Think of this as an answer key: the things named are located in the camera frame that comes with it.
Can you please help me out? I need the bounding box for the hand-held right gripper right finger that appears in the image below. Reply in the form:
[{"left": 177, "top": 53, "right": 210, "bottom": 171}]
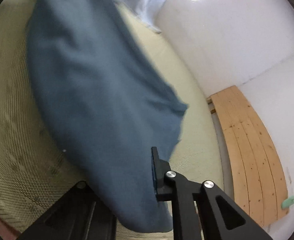
[{"left": 151, "top": 146, "right": 273, "bottom": 240}]

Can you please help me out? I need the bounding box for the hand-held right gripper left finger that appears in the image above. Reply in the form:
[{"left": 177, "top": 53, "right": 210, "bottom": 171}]
[{"left": 17, "top": 180, "right": 117, "bottom": 240}]

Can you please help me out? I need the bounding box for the blue t-shirt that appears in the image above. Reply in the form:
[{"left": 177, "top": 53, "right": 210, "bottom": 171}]
[{"left": 25, "top": 0, "right": 189, "bottom": 233}]

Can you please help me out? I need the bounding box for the wooden bed headboard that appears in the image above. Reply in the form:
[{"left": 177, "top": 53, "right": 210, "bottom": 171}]
[{"left": 206, "top": 85, "right": 289, "bottom": 228}]

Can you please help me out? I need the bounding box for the light blue blanket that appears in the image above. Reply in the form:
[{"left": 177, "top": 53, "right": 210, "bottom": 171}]
[{"left": 109, "top": 0, "right": 174, "bottom": 34}]

